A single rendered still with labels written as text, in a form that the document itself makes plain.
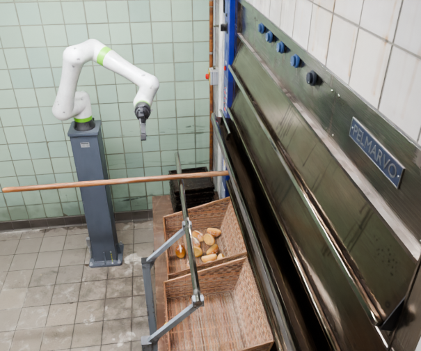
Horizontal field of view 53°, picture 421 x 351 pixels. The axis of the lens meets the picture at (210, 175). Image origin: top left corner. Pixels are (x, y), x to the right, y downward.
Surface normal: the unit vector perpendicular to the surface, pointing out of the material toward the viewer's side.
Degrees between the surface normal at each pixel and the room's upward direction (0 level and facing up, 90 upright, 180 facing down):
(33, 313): 0
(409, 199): 90
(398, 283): 70
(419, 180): 90
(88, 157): 90
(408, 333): 90
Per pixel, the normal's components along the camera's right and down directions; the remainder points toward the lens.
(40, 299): 0.00, -0.85
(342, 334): -0.93, -0.22
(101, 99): 0.14, 0.52
